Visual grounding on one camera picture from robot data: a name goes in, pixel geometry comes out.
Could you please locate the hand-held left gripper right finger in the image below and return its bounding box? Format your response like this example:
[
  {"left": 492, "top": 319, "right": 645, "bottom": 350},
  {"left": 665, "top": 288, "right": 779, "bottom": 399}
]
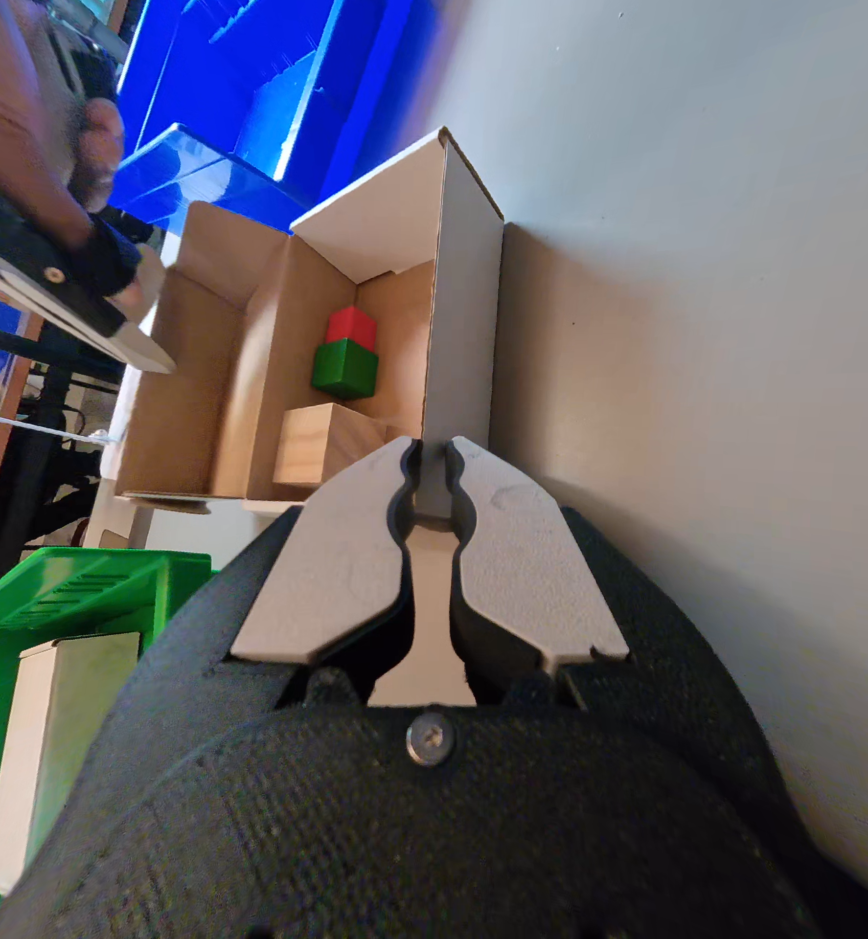
[{"left": 445, "top": 436, "right": 630, "bottom": 699}]

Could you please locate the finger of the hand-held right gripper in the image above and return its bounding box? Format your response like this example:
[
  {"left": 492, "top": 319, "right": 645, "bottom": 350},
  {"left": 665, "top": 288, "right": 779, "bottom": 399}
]
[
  {"left": 127, "top": 246, "right": 169, "bottom": 327},
  {"left": 104, "top": 321, "right": 180, "bottom": 377}
]

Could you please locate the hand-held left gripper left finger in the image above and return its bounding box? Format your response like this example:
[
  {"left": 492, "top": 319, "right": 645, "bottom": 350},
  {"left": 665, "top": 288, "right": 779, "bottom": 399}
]
[{"left": 230, "top": 436, "right": 423, "bottom": 699}]

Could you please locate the wooden cube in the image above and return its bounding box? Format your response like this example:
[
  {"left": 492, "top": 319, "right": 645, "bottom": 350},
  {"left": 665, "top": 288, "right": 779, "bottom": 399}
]
[{"left": 273, "top": 403, "right": 389, "bottom": 489}]

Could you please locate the green cube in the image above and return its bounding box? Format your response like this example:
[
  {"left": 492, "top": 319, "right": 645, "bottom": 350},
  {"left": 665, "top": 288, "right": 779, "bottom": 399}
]
[{"left": 311, "top": 339, "right": 380, "bottom": 401}]

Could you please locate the red cube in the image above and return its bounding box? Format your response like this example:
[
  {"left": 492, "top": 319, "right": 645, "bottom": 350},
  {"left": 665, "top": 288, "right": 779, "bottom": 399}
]
[{"left": 325, "top": 307, "right": 378, "bottom": 349}]

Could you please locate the blue plastic bin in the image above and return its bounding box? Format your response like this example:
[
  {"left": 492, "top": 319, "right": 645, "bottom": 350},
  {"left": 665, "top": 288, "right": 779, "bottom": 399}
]
[{"left": 107, "top": 0, "right": 472, "bottom": 236}]

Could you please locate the white cardboard box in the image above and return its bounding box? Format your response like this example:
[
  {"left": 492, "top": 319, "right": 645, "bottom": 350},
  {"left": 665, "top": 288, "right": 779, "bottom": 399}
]
[
  {"left": 0, "top": 631, "right": 141, "bottom": 897},
  {"left": 114, "top": 126, "right": 504, "bottom": 709}
]

